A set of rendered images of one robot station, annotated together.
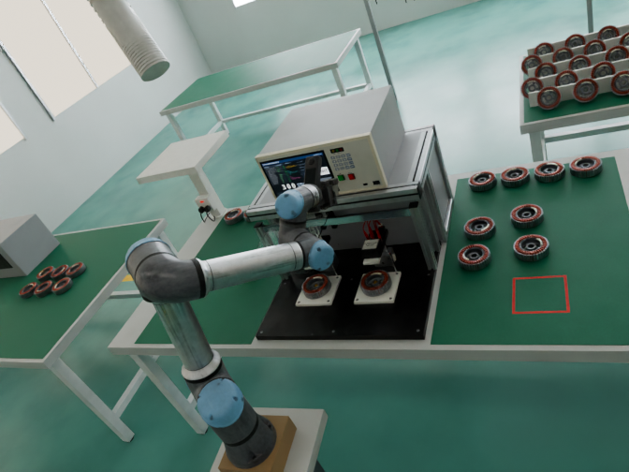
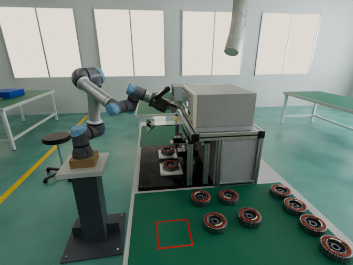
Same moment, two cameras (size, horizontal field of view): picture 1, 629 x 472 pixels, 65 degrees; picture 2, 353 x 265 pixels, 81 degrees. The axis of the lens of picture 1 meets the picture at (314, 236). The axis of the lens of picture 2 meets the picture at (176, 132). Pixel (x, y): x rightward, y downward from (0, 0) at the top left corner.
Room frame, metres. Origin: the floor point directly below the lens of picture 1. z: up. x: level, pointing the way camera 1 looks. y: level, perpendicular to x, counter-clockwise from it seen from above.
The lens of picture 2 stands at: (0.61, -1.15, 1.53)
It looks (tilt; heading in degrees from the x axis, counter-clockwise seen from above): 20 degrees down; 51
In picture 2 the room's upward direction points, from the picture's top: straight up
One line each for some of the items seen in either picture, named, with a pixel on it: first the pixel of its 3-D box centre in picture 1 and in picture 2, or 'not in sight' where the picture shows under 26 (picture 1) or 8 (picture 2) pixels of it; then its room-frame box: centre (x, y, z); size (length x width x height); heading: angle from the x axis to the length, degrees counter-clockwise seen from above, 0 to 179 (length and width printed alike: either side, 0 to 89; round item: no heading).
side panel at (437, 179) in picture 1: (438, 188); (238, 162); (1.62, -0.52, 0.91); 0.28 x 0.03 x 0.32; 148
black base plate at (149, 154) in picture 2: (349, 289); (170, 162); (1.47, -0.04, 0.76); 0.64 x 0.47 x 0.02; 58
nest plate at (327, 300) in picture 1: (318, 290); (167, 153); (1.52, 0.07, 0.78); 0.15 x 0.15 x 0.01; 58
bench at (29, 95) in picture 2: not in sight; (14, 115); (0.64, 4.10, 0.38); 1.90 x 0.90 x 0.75; 58
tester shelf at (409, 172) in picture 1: (342, 172); (211, 119); (1.73, -0.20, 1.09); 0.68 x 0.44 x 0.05; 58
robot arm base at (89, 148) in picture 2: (244, 434); (82, 149); (0.96, 0.41, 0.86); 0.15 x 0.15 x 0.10
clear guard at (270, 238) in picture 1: (295, 238); (168, 123); (1.53, 0.07, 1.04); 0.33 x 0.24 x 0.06; 148
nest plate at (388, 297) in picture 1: (377, 287); (170, 168); (1.39, -0.13, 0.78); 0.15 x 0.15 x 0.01; 58
